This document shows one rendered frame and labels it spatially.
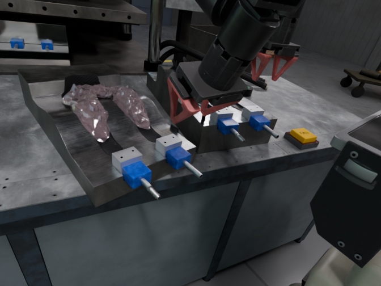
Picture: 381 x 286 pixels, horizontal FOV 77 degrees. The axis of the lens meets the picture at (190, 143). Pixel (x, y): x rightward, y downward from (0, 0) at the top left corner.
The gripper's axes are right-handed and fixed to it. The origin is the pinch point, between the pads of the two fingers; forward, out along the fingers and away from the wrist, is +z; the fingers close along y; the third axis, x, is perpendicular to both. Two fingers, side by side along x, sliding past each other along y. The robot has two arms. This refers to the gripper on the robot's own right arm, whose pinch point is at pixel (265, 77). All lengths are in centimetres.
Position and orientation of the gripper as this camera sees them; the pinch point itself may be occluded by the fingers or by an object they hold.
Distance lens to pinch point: 68.9
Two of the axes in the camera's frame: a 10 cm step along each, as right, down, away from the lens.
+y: -8.9, 1.1, -4.4
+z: -1.7, 8.2, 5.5
